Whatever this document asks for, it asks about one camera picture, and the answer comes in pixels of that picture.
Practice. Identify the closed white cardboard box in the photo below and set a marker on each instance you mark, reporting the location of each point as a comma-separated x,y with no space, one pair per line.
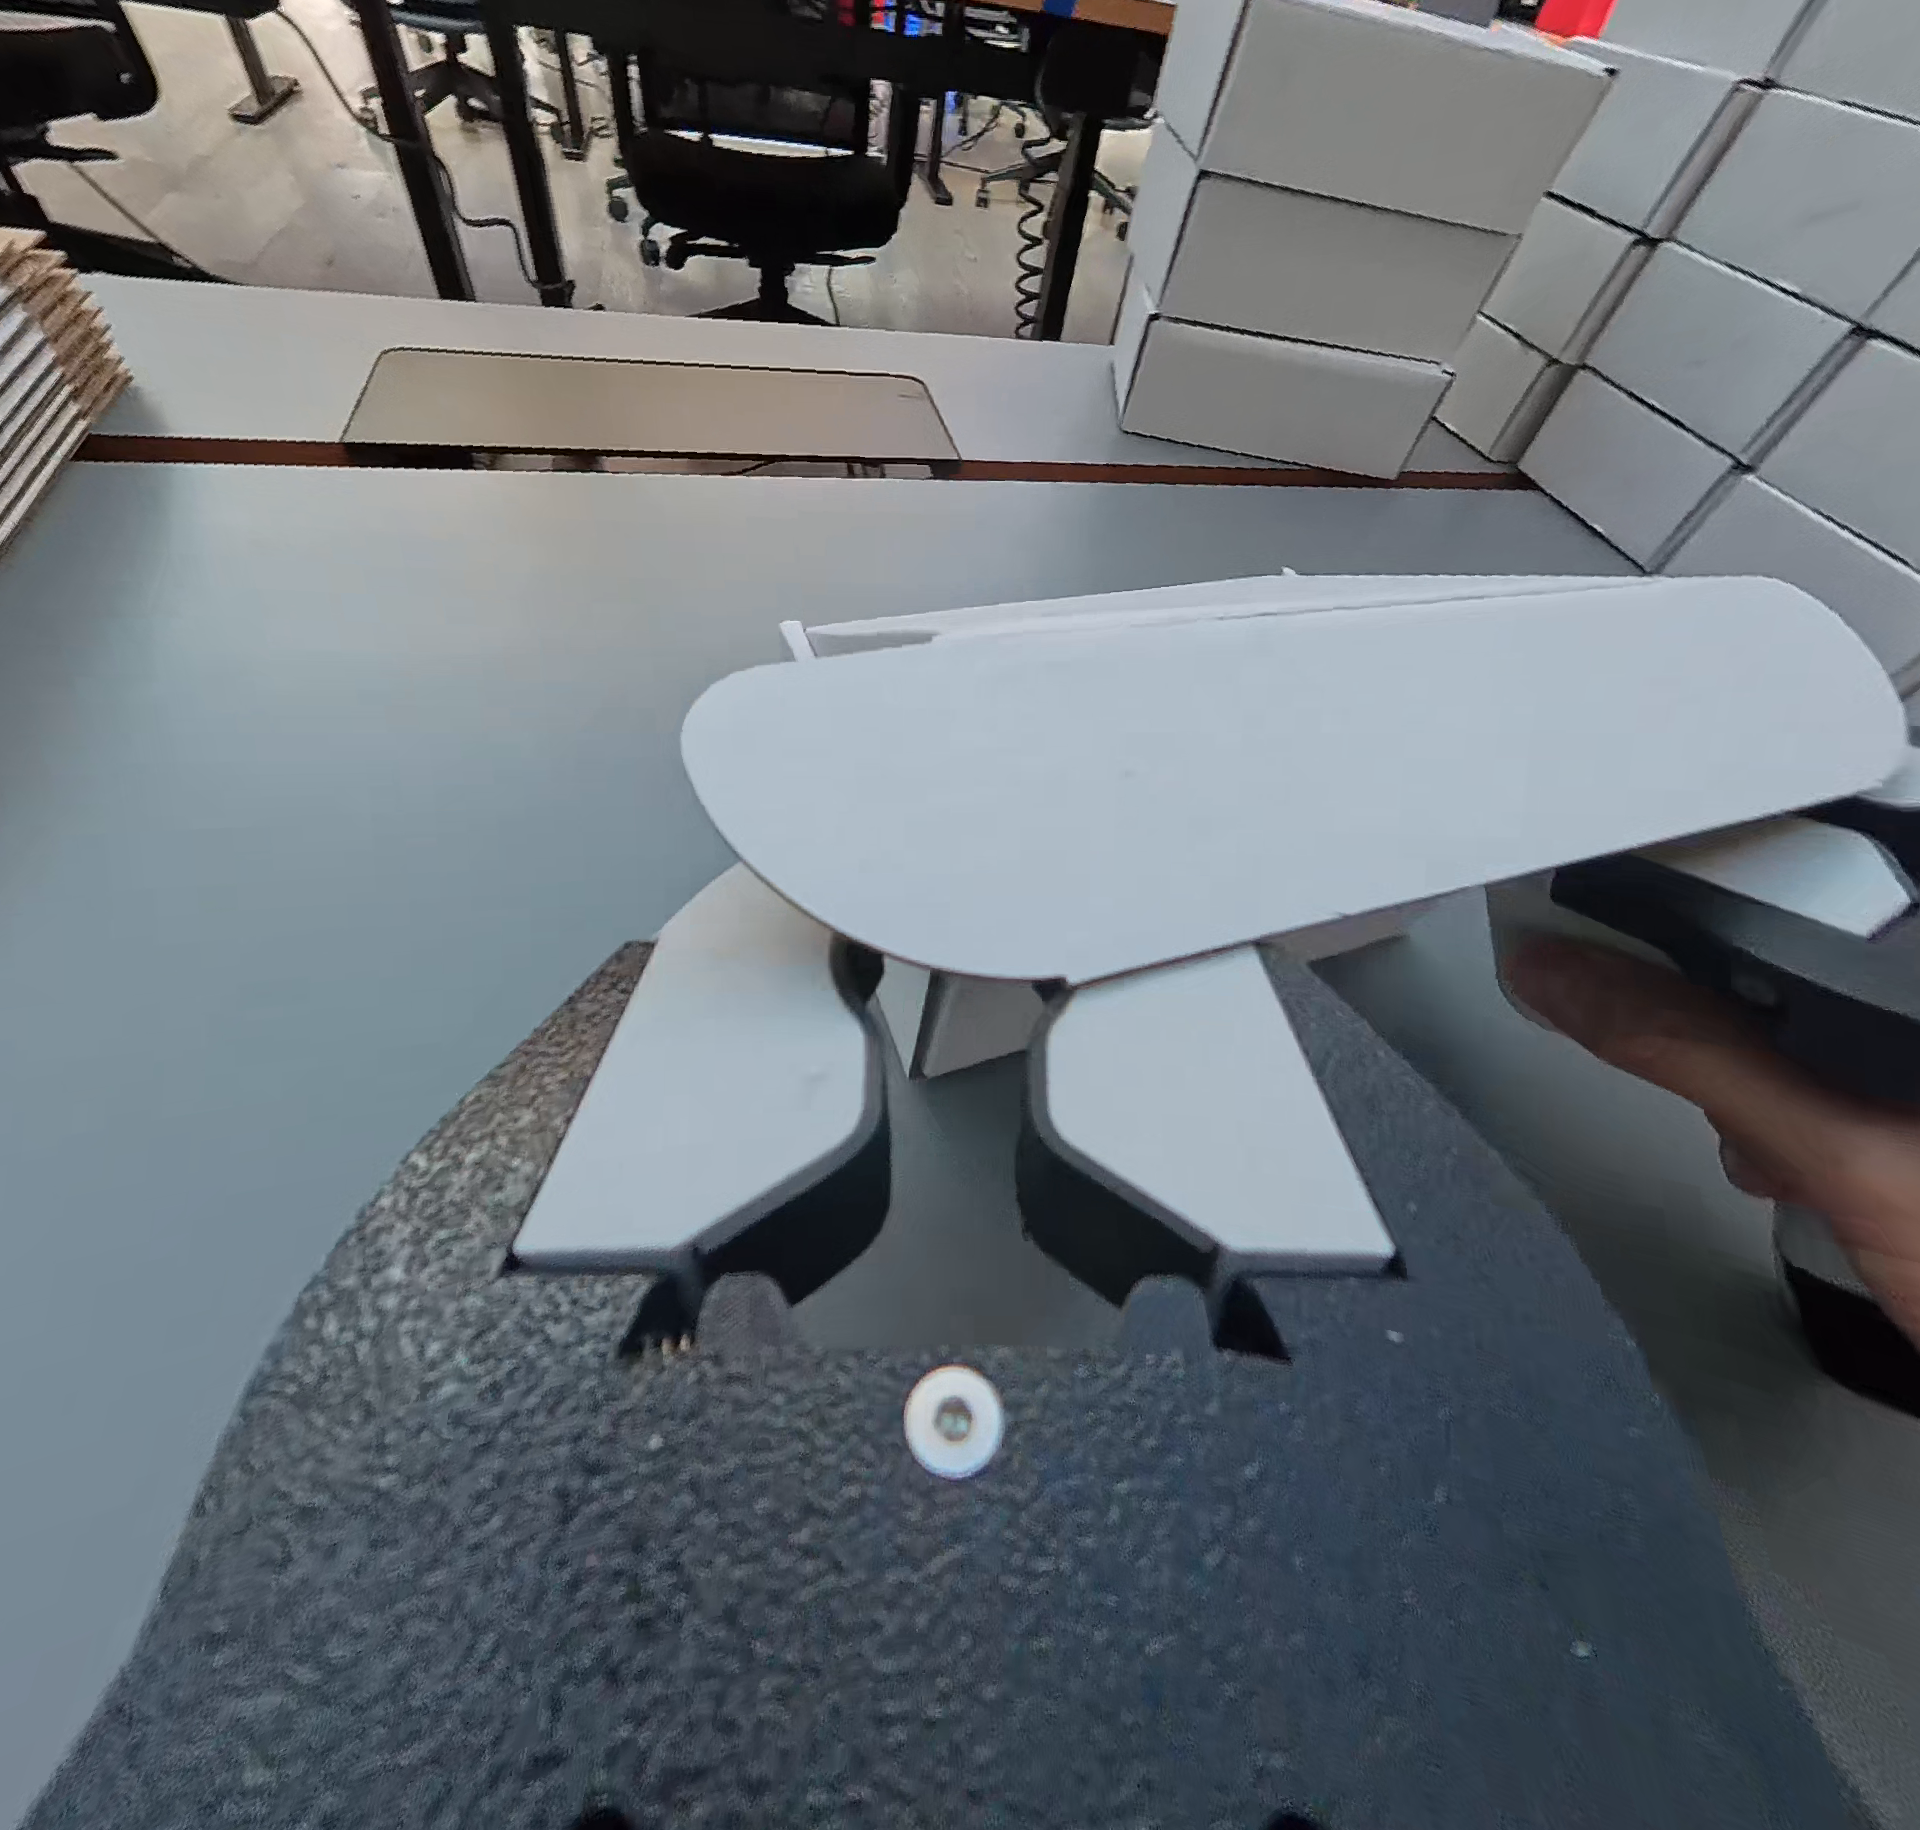
1394,120
1321,271
1275,399

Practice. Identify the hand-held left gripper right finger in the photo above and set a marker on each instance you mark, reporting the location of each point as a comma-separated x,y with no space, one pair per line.
1201,1110

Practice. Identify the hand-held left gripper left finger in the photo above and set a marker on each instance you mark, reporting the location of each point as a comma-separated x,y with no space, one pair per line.
720,1095

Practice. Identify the wall of stacked white boxes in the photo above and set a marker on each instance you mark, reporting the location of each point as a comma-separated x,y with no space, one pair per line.
1725,300

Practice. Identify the black office chair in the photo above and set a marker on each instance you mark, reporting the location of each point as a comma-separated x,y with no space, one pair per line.
764,181
74,75
450,1

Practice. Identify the grey desk with wooden edge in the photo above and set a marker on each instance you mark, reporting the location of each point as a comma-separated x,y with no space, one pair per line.
506,105

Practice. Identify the dark desk mat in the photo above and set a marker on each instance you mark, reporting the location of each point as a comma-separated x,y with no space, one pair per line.
645,404

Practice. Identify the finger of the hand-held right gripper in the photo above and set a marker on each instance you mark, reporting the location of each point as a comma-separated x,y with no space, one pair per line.
1784,870

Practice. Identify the stack of flat cardboard sheets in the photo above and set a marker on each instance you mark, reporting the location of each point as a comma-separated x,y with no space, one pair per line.
44,360

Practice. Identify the white cardboard box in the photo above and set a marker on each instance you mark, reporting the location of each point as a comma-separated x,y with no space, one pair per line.
1321,271
1275,794
1394,120
1275,399

